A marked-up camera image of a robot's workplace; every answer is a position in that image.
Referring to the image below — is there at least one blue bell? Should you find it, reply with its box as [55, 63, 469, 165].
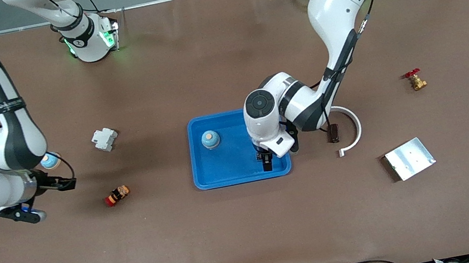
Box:
[200, 129, 222, 151]
[40, 152, 62, 171]

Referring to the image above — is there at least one red yellow black push button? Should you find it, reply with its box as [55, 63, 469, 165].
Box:
[103, 184, 133, 208]

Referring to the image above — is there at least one white curved plastic bracket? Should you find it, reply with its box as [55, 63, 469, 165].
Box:
[329, 102, 366, 158]

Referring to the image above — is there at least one silver metal plate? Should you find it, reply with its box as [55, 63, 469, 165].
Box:
[382, 134, 439, 184]

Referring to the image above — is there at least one black right base cable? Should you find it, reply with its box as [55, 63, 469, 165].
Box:
[84, 0, 117, 18]

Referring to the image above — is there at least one blue plastic tray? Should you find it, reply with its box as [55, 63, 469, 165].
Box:
[183, 102, 294, 192]

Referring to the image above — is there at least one brass valve red handle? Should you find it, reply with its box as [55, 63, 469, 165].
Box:
[403, 67, 429, 93]

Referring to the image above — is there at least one brown table cover mat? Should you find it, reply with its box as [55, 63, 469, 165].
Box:
[0, 0, 469, 263]

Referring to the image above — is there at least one white circuit breaker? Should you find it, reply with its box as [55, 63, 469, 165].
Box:
[90, 125, 121, 155]

